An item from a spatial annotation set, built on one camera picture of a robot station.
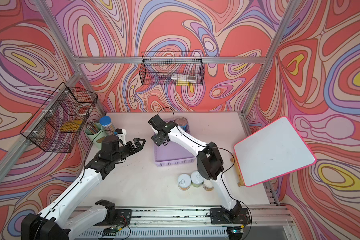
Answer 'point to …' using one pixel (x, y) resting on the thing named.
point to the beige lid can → (207, 185)
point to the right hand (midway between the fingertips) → (163, 139)
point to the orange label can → (184, 182)
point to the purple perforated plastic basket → (171, 153)
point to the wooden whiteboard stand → (241, 182)
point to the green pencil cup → (95, 132)
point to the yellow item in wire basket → (72, 126)
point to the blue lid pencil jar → (108, 127)
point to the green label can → (196, 179)
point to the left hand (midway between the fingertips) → (141, 143)
